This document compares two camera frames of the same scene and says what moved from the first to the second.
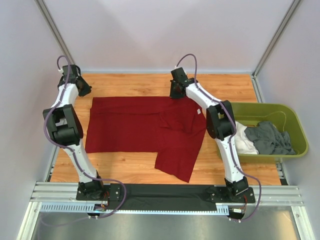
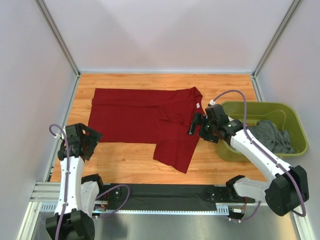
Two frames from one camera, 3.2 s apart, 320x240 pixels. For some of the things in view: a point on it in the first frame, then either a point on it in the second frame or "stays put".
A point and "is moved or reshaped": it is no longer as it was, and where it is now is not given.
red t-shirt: x=175 y=129 is moved or reshaped
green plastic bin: x=285 y=117 stays put
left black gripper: x=87 y=89 -> x=94 y=138
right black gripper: x=173 y=95 -> x=201 y=120
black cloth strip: x=167 y=197 stays put
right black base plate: x=224 y=194 stays put
